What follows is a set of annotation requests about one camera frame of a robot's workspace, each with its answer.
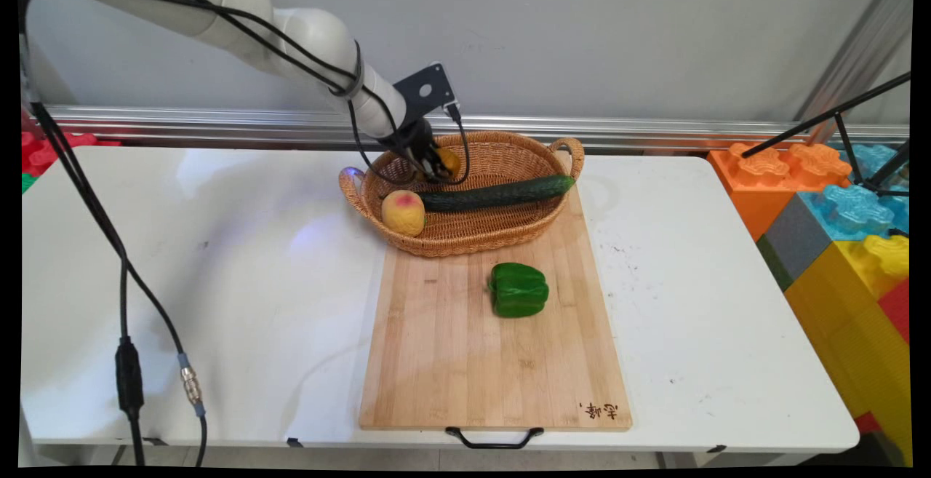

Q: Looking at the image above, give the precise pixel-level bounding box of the black tripod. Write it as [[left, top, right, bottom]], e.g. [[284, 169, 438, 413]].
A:
[[742, 71, 911, 199]]

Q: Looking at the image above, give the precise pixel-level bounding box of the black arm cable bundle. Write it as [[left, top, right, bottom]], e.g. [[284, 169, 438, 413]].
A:
[[60, 0, 474, 188]]

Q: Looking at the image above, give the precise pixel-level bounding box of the green bell pepper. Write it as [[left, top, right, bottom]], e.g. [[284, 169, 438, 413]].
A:
[[488, 262, 550, 319]]

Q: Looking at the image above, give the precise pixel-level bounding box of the wooden cutting board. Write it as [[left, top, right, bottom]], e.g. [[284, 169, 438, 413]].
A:
[[359, 187, 633, 450]]

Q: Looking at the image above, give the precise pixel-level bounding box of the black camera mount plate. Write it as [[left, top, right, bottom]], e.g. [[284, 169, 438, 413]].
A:
[[393, 63, 460, 123]]

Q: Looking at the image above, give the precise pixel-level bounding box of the blue foam block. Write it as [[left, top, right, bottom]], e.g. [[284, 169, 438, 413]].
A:
[[800, 145, 910, 242]]

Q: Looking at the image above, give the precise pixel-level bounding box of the grey foam block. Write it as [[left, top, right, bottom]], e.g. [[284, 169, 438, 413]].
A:
[[756, 194, 834, 292]]

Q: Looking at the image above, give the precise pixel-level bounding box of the cable with metal connector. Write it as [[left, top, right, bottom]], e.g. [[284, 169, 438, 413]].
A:
[[33, 103, 209, 468]]

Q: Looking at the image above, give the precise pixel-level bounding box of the woven wicker basket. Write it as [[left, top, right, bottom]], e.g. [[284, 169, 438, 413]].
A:
[[338, 130, 586, 258]]

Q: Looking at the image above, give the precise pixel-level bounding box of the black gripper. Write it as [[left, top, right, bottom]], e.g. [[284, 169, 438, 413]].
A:
[[381, 118, 447, 183]]

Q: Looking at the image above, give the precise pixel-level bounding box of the dark green cucumber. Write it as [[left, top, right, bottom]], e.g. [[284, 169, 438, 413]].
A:
[[418, 175, 576, 214]]

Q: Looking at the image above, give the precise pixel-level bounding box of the orange foam block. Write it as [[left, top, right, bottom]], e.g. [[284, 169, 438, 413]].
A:
[[707, 142, 853, 242]]

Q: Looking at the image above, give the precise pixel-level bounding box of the aluminium frame post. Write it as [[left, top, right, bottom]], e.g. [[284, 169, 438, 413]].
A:
[[793, 0, 914, 146]]

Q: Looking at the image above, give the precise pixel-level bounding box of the black cable with inline box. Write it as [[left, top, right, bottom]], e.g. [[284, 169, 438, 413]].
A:
[[20, 0, 148, 468]]

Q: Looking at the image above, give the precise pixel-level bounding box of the aluminium wall rail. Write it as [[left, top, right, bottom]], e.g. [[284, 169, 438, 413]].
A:
[[44, 105, 910, 152]]

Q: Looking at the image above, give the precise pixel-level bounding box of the red foam block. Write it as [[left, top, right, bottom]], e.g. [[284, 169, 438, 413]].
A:
[[878, 279, 911, 345], [22, 131, 121, 178]]

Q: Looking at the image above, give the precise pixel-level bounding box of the yellow-pink peach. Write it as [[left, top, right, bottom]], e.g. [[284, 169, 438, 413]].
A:
[[381, 189, 427, 237]]

